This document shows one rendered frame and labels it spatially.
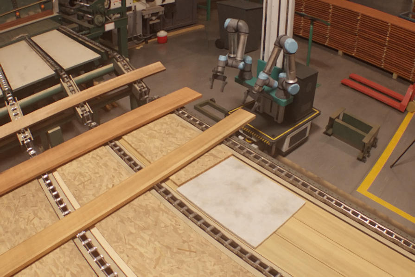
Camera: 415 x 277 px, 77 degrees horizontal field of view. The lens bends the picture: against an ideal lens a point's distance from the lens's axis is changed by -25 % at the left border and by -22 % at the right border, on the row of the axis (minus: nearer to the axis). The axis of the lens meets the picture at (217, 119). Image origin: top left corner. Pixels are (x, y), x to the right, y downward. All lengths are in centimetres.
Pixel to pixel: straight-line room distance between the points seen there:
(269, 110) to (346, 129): 99
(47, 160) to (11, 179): 32
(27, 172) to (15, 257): 70
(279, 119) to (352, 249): 206
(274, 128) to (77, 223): 232
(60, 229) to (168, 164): 84
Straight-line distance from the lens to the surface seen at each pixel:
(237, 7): 580
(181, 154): 212
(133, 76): 306
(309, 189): 201
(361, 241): 186
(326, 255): 173
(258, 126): 341
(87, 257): 171
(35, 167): 227
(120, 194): 188
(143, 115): 253
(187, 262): 160
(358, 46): 686
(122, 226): 178
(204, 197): 189
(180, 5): 760
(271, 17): 325
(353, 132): 388
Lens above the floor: 218
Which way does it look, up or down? 32 degrees down
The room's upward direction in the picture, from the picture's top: 2 degrees clockwise
